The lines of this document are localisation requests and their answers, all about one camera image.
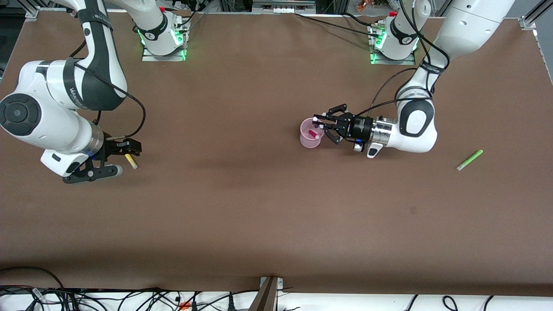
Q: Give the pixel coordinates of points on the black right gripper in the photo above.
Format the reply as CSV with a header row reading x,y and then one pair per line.
x,y
113,148

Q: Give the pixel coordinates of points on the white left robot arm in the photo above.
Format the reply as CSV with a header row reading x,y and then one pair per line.
x,y
414,125

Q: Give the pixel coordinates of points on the pink highlighter pen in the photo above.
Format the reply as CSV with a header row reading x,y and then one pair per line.
x,y
312,133

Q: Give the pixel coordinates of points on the aluminium frame corner bracket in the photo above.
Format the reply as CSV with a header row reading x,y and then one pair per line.
x,y
32,13
528,22

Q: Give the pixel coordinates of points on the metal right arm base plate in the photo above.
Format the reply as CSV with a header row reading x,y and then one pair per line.
x,y
164,58

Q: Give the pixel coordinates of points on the green highlighter pen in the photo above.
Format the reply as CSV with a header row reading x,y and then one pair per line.
x,y
470,160

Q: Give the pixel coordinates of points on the grey rack equipment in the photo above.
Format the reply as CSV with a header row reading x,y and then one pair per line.
x,y
283,5

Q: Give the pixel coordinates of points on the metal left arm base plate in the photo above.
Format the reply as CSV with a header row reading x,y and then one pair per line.
x,y
393,62

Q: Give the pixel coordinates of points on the yellow highlighter pen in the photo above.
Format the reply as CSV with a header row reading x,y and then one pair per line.
x,y
131,162

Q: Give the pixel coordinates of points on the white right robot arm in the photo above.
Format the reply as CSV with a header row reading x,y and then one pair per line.
x,y
43,125

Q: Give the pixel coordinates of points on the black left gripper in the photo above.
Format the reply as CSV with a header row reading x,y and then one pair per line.
x,y
357,127

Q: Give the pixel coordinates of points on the metal table edge bracket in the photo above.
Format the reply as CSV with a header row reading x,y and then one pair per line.
x,y
268,293

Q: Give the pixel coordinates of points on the pink plastic cup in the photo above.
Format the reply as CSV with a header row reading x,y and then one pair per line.
x,y
309,143

